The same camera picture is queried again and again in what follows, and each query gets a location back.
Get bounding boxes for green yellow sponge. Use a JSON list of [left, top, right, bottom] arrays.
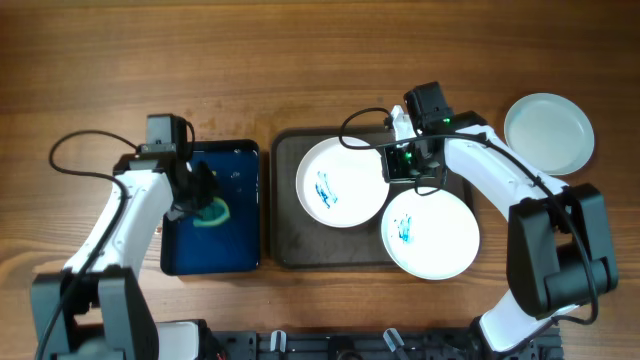
[[193, 197, 231, 228]]

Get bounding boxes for white plate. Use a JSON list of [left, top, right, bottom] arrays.
[[504, 93, 595, 176], [380, 190, 480, 280], [295, 136, 390, 228]]

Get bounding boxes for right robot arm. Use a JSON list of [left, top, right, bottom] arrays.
[[382, 82, 619, 359]]

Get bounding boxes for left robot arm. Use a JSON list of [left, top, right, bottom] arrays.
[[31, 114, 230, 359]]

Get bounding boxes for black water tray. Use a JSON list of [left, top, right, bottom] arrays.
[[160, 139, 261, 276]]

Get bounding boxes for brown serving tray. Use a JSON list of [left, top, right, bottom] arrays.
[[270, 127, 413, 270]]

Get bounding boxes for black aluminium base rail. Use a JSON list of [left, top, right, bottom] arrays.
[[149, 327, 564, 360]]

